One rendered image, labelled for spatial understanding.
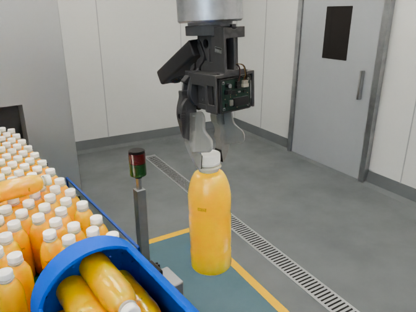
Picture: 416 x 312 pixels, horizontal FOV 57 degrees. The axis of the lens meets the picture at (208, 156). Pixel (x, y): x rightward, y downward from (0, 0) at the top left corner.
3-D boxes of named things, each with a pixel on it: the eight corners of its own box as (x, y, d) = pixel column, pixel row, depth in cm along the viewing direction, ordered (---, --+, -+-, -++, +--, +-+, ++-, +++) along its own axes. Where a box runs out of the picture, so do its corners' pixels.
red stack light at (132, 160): (133, 166, 140) (132, 156, 138) (125, 161, 144) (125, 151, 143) (148, 163, 143) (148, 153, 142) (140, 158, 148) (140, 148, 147)
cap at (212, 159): (201, 161, 64) (201, 151, 64) (223, 163, 63) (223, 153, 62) (192, 169, 61) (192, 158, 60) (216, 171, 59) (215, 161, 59)
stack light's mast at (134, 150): (135, 194, 143) (132, 154, 138) (128, 188, 148) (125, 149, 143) (150, 189, 147) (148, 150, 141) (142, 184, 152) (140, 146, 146)
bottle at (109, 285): (78, 281, 91) (111, 329, 77) (79, 255, 89) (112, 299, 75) (107, 273, 95) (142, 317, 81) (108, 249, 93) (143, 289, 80)
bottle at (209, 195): (199, 247, 72) (196, 156, 66) (235, 254, 70) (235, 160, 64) (185, 269, 66) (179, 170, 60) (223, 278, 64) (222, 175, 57)
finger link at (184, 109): (179, 140, 56) (184, 79, 54) (174, 137, 57) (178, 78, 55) (205, 138, 59) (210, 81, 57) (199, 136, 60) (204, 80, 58)
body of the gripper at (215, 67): (214, 120, 51) (210, 25, 47) (179, 110, 58) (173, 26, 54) (255, 110, 55) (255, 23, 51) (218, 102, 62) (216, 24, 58)
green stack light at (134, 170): (134, 179, 141) (133, 166, 140) (127, 174, 146) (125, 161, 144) (149, 175, 145) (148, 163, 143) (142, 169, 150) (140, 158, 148)
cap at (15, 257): (26, 260, 106) (25, 255, 106) (12, 267, 103) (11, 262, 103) (18, 255, 108) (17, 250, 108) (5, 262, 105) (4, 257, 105)
